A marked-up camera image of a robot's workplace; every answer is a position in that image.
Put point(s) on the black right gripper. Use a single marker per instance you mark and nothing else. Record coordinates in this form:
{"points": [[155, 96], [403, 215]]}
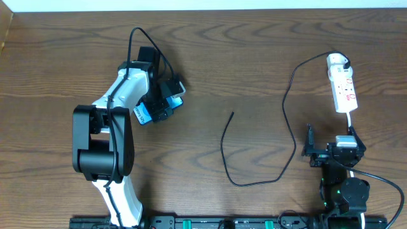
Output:
{"points": [[322, 151]]}

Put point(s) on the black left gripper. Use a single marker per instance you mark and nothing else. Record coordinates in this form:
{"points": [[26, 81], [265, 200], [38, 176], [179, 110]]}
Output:
{"points": [[162, 111]]}

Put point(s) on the blue screen smartphone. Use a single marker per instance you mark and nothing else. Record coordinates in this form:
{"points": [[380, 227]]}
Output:
{"points": [[144, 116]]}

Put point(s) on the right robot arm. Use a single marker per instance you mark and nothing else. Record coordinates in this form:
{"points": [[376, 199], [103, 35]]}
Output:
{"points": [[344, 195]]}

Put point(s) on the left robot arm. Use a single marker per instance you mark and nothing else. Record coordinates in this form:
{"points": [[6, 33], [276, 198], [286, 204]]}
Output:
{"points": [[102, 138]]}

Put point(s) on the white power strip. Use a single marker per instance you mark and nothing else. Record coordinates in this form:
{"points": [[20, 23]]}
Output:
{"points": [[343, 90]]}

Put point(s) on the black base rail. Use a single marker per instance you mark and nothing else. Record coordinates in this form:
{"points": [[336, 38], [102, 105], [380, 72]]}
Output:
{"points": [[290, 222]]}

